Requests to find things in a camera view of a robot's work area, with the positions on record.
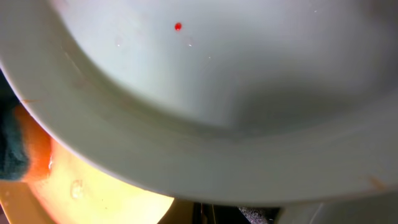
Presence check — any round black tray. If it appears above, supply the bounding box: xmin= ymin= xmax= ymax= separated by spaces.
xmin=192 ymin=203 xmax=281 ymax=224

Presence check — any green yellow sponge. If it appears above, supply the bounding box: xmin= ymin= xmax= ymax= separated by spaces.
xmin=1 ymin=96 xmax=29 ymax=181

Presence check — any yellow plate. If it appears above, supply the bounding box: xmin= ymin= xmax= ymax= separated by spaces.
xmin=0 ymin=104 xmax=193 ymax=224

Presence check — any light green plate with stain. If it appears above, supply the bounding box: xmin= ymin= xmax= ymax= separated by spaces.
xmin=1 ymin=0 xmax=397 ymax=206

